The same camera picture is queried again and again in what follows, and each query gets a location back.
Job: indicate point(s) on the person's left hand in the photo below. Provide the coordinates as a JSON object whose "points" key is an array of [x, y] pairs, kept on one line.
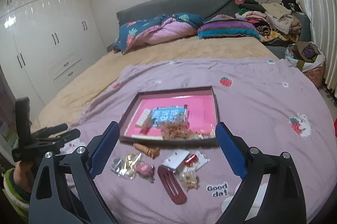
{"points": [[22, 175]]}

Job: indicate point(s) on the pink book in box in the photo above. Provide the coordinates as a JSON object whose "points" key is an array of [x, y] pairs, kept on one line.
{"points": [[196, 109]]}

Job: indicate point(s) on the small clear packet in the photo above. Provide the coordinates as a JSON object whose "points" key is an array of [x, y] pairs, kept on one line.
{"points": [[117, 165]]}

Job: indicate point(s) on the red cherry earrings card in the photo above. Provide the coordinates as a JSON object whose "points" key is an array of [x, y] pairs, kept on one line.
{"points": [[193, 162]]}

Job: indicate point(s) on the green striped left sleeve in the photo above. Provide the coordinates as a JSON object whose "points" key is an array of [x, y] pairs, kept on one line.
{"points": [[18, 198]]}

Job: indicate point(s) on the white wardrobe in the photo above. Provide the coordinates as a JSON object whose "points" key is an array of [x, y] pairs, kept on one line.
{"points": [[45, 45]]}

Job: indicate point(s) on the floral bag of clothes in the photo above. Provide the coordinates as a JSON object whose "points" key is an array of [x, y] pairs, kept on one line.
{"points": [[307, 57]]}

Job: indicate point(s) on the dark grey headboard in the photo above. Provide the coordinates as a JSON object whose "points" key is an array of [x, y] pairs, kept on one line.
{"points": [[204, 8]]}

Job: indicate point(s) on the pearl cream hair clip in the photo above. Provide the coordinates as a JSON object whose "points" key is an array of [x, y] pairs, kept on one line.
{"points": [[189, 179]]}

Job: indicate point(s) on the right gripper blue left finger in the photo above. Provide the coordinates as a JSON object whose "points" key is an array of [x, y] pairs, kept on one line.
{"points": [[100, 149]]}

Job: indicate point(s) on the white earring card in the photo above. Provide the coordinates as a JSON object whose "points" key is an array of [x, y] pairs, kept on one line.
{"points": [[175, 159]]}

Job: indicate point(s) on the beige fuzzy bed sheet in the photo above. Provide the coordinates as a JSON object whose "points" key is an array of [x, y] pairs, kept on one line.
{"points": [[68, 105]]}

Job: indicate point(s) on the bagged yellow hoop earrings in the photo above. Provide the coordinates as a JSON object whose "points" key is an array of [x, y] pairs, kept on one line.
{"points": [[127, 170]]}

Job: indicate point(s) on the white striped curtain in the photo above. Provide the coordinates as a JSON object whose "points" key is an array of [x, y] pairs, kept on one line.
{"points": [[322, 14]]}

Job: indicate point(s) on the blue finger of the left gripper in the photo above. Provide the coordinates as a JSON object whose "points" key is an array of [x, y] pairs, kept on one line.
{"points": [[56, 129], [68, 136]]}

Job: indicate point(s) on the white comb hair clip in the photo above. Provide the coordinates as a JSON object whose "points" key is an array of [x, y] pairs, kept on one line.
{"points": [[145, 119]]}

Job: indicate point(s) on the shallow dark cardboard box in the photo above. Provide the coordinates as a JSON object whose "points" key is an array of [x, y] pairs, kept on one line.
{"points": [[210, 142]]}

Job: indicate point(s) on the purple teal striped blanket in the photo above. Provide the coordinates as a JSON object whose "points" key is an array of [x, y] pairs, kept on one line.
{"points": [[226, 28]]}

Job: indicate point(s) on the pink fuzzy hair clip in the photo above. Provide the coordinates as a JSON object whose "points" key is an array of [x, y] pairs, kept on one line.
{"points": [[146, 171]]}

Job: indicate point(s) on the blue pink strawberry quilt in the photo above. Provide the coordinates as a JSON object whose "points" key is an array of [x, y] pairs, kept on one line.
{"points": [[153, 31]]}

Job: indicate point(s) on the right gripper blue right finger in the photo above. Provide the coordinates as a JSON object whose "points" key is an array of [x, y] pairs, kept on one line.
{"points": [[234, 156]]}

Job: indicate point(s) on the maroon large hair clip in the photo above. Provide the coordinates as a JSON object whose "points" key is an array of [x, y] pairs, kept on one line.
{"points": [[171, 185]]}

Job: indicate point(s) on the pile of folded clothes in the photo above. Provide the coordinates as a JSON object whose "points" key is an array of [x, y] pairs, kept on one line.
{"points": [[278, 25]]}

